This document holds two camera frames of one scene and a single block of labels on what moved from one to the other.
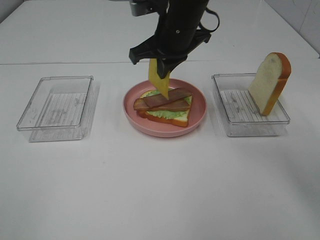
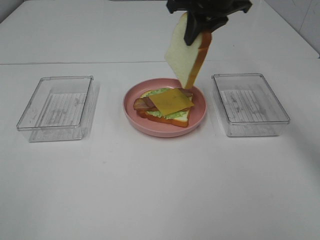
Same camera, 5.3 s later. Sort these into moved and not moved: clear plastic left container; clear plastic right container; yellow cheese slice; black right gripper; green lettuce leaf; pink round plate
Moved: black right gripper; yellow cheese slice
Not moved: clear plastic right container; pink round plate; green lettuce leaf; clear plastic left container
